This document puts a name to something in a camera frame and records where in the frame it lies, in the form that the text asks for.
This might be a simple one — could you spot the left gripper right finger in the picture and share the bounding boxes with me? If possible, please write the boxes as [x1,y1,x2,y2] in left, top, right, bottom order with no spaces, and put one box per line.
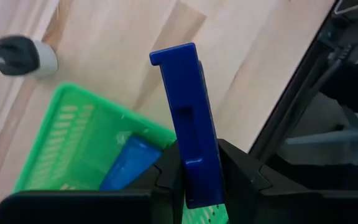
[218,138,321,224]

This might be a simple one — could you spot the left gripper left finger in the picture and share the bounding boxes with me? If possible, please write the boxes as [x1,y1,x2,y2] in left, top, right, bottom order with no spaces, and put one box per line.
[126,139,185,224]

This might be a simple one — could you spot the small dark round object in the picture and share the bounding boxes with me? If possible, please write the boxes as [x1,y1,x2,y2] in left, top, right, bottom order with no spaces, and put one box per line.
[0,34,58,78]

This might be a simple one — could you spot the green plastic basket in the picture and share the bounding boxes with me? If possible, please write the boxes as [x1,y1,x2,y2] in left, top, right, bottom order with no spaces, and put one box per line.
[12,82,229,224]

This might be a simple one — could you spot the dark blue digital clock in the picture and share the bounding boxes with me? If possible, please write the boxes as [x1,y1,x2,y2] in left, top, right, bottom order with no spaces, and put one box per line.
[149,42,226,210]

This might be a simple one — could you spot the black aluminium table frame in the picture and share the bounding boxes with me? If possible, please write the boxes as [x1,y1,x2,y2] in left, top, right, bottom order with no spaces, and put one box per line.
[247,0,354,156]

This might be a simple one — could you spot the grey chair base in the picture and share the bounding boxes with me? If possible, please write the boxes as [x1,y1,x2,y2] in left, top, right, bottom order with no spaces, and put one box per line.
[284,111,358,166]

